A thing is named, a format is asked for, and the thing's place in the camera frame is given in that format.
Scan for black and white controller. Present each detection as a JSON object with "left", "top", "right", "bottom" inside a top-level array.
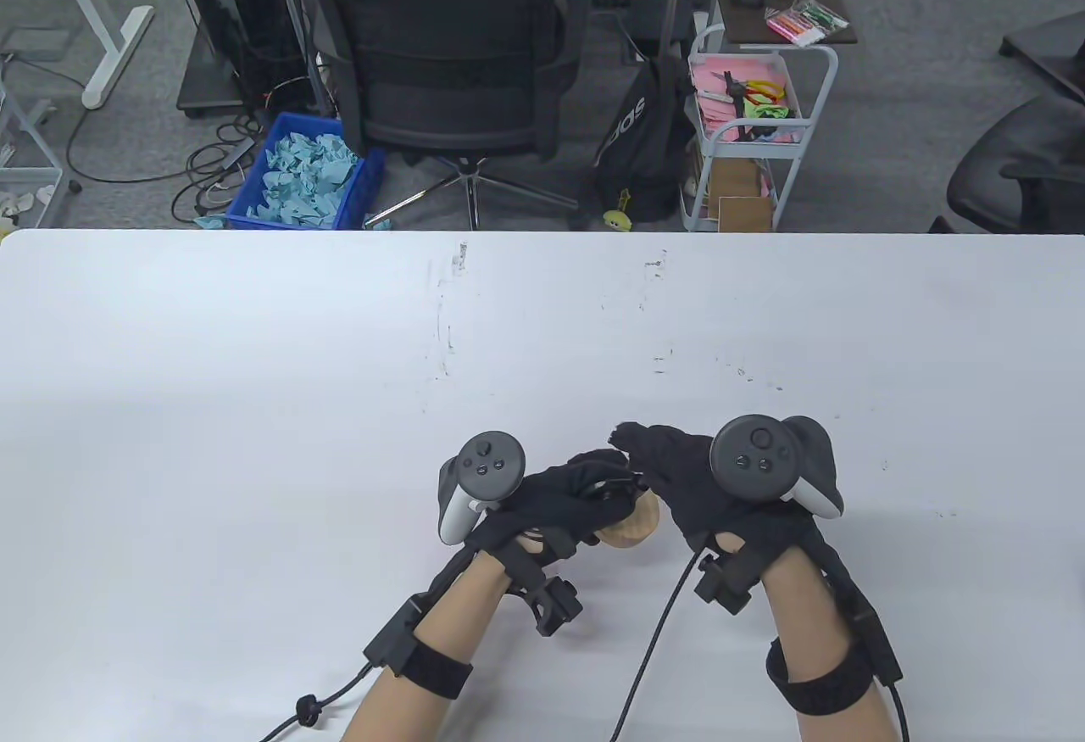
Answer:
[
  {"left": 437, "top": 432, "right": 526, "bottom": 546},
  {"left": 709, "top": 414, "right": 846, "bottom": 520}
]

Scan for white rolling cart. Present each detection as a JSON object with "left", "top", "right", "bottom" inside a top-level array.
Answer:
[{"left": 680, "top": 23, "right": 840, "bottom": 232}]

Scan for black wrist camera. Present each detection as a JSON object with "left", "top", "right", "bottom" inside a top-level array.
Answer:
[
  {"left": 509, "top": 555, "right": 583, "bottom": 638},
  {"left": 693, "top": 551, "right": 760, "bottom": 616}
]

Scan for black mesh office chair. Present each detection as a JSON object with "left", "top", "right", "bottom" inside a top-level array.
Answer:
[{"left": 290, "top": 0, "right": 594, "bottom": 232}]

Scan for black metal clamp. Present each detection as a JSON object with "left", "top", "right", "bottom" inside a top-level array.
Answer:
[{"left": 585, "top": 475, "right": 649, "bottom": 510}]

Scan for person's left forearm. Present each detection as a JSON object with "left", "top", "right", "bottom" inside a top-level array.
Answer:
[{"left": 339, "top": 551, "right": 518, "bottom": 742}]

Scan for black armchair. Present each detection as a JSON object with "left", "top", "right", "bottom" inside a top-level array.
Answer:
[{"left": 928, "top": 93, "right": 1085, "bottom": 234}]

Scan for coiled black floor cables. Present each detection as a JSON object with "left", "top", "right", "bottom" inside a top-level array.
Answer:
[{"left": 172, "top": 116, "right": 264, "bottom": 221}]

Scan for person's right hand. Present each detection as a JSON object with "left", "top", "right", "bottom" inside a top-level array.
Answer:
[{"left": 609, "top": 424, "right": 836, "bottom": 573}]

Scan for brown cardboard box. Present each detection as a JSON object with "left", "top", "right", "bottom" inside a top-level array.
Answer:
[{"left": 708, "top": 157, "right": 774, "bottom": 232}]

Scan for black forearm sensor box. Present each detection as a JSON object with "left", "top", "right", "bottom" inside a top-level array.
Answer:
[
  {"left": 363, "top": 594, "right": 429, "bottom": 675},
  {"left": 835, "top": 560, "right": 904, "bottom": 688}
]

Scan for yellow handled scissors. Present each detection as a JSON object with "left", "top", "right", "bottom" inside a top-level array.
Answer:
[{"left": 725, "top": 72, "right": 785, "bottom": 103}]

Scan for black forearm strap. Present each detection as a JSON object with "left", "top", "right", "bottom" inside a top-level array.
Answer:
[
  {"left": 767, "top": 636, "right": 874, "bottom": 717},
  {"left": 398, "top": 640, "right": 474, "bottom": 699}
]

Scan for black computer tower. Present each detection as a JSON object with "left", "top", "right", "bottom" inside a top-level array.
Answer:
[{"left": 186, "top": 0, "right": 306, "bottom": 111}]

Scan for stack of pink paper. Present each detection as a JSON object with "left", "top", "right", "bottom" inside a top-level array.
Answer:
[{"left": 691, "top": 59, "right": 802, "bottom": 141}]

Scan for blue plastic bin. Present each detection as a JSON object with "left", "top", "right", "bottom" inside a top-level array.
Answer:
[{"left": 225, "top": 111, "right": 387, "bottom": 231}]

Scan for black backpack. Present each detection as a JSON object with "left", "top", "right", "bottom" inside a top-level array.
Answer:
[{"left": 593, "top": 55, "right": 696, "bottom": 224}]

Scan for person's right forearm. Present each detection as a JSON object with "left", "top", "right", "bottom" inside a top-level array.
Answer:
[{"left": 759, "top": 547, "right": 882, "bottom": 742}]

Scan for person's left hand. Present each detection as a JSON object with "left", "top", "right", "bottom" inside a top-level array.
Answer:
[{"left": 470, "top": 448, "right": 645, "bottom": 565}]

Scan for white desk leg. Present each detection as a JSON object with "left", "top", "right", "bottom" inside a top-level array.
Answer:
[{"left": 51, "top": 0, "right": 155, "bottom": 109}]

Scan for long black floor cable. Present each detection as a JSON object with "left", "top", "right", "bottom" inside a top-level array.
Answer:
[{"left": 66, "top": 89, "right": 255, "bottom": 186}]

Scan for pack of coloured markers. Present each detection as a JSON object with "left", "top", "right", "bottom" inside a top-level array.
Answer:
[{"left": 765, "top": 0, "right": 850, "bottom": 46}]

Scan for white wire rack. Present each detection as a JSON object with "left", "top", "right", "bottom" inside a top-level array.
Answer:
[{"left": 0, "top": 55, "right": 64, "bottom": 230}]

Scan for pile of blue paper scraps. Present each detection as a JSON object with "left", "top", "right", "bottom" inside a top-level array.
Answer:
[{"left": 259, "top": 130, "right": 361, "bottom": 226}]

